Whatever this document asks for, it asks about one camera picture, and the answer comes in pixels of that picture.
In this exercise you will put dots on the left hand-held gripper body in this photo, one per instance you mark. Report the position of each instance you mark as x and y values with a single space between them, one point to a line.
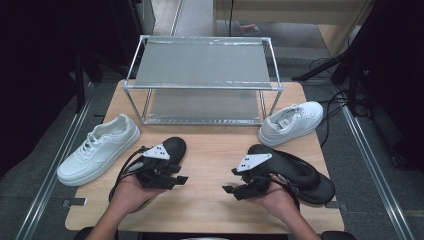
156 170

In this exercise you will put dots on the grey table bracket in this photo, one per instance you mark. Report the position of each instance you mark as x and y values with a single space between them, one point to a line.
335 205
74 202

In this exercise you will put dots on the light wooden cabinet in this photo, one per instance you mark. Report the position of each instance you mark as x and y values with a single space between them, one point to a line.
286 10

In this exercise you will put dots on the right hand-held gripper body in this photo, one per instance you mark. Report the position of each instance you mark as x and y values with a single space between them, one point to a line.
256 181

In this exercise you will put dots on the person's left hand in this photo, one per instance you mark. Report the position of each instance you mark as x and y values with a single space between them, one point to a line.
133 196

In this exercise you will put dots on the black curtain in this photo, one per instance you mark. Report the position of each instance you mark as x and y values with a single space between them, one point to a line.
393 66
33 83

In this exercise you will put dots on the white sneaker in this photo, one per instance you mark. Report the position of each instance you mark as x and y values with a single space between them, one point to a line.
306 116
100 150

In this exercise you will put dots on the person's left leg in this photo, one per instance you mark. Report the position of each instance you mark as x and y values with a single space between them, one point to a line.
95 234

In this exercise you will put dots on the metal shoe rack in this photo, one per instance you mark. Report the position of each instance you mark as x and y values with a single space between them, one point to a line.
200 63

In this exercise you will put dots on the person's right hand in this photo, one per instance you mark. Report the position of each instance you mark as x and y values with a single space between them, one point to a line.
276 203

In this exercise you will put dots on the black stand leg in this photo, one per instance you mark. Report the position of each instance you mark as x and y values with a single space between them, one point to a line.
320 66

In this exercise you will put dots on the metal floor rail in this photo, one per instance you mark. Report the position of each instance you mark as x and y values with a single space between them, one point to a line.
53 166
376 173

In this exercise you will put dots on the red book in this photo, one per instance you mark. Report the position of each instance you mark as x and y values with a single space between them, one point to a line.
249 28

